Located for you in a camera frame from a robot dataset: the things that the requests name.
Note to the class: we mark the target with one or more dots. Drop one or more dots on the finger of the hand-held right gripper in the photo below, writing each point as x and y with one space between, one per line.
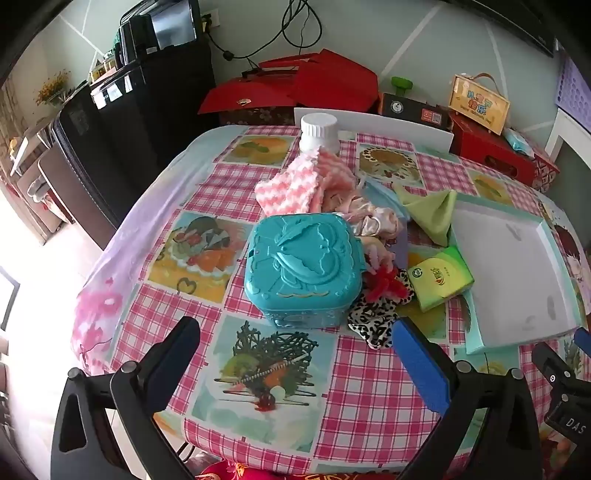
554 369

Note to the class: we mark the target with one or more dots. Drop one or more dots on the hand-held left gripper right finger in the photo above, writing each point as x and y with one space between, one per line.
420 364

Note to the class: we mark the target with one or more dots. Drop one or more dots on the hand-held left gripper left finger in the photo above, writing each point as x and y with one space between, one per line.
178 346

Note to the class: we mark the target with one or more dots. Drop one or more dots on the leopard print scrunchie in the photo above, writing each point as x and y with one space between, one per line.
369 318

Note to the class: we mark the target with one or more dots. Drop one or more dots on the green tissue packet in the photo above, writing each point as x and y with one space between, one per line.
441 277

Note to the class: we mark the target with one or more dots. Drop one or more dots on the white tray with teal rim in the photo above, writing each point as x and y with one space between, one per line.
503 267

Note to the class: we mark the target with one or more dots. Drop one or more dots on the teal plastic storage box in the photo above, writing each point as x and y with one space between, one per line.
300 263

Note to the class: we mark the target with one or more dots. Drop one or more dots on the green cloth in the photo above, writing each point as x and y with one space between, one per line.
429 212

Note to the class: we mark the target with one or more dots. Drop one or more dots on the pink white knitted cloth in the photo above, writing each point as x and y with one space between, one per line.
295 184

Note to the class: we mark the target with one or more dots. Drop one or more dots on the white plastic bottle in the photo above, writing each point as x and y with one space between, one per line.
318 134

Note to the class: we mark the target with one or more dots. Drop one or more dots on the red scrunchie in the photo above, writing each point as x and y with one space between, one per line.
385 286

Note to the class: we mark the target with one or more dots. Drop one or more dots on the red patterned cushion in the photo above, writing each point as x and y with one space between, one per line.
240 471

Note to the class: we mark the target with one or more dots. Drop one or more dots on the pink satin scrunchie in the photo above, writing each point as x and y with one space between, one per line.
378 224

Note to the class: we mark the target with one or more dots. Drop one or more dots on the red crate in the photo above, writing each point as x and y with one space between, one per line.
494 147

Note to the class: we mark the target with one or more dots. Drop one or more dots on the teal packet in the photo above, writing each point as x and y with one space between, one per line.
519 141

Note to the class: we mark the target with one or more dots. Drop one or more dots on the tall black cabinet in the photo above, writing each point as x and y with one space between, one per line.
157 115

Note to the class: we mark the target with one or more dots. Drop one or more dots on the white board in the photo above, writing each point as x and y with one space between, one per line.
392 127

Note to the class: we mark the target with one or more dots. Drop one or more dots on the dark floral box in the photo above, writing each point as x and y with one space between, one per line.
254 115

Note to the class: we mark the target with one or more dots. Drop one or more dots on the black box with orange edge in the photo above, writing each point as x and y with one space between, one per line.
415 110

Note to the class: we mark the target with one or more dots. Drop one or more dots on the red gift box with fan emblem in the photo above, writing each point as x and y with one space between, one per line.
240 94

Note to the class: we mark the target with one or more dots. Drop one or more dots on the yellow cartoon gift box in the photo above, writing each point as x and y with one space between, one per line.
480 104

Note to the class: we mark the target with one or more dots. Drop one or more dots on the green knob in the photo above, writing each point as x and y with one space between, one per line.
401 85

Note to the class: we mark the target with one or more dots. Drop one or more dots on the purple perforated panel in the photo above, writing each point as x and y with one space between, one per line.
577 83

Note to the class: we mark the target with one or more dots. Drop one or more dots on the yellow flowers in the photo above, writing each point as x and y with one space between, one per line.
51 87

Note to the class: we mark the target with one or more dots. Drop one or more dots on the red gift bag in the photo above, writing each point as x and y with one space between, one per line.
332 78

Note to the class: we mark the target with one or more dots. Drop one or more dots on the black appliance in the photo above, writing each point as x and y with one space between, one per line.
161 27

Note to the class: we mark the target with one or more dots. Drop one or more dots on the white furniture frame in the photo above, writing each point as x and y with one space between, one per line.
561 134

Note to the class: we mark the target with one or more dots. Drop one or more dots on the white wall socket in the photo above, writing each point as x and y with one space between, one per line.
211 19

